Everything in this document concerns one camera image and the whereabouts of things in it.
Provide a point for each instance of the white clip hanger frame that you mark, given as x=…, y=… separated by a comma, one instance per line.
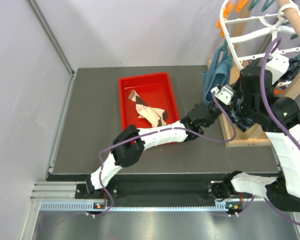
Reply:
x=286, y=20

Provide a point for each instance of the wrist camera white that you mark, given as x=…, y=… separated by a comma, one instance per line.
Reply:
x=224, y=94
x=278, y=66

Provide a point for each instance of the aluminium rail front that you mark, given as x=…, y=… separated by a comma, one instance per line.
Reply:
x=60, y=196

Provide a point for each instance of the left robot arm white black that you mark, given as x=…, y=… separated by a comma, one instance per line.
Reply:
x=130, y=144

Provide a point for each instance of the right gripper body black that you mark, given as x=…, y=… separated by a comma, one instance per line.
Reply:
x=245, y=104

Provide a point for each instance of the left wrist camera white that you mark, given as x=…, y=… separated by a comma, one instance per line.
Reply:
x=224, y=94

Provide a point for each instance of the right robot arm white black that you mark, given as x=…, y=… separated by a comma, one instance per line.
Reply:
x=279, y=118

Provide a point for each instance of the dark patterned sock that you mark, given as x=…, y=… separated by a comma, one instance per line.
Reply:
x=238, y=117

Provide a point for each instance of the wooden rack stand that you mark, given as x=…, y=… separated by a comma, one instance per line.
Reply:
x=235, y=137

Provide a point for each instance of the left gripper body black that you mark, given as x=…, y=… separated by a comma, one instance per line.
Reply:
x=215, y=111

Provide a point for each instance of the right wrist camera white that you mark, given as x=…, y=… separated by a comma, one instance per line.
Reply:
x=278, y=66

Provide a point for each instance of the blue sock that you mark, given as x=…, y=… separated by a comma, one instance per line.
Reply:
x=218, y=72

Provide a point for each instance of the red plastic tray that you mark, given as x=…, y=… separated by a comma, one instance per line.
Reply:
x=155, y=90

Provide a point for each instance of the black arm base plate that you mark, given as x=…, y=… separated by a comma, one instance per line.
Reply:
x=175, y=189

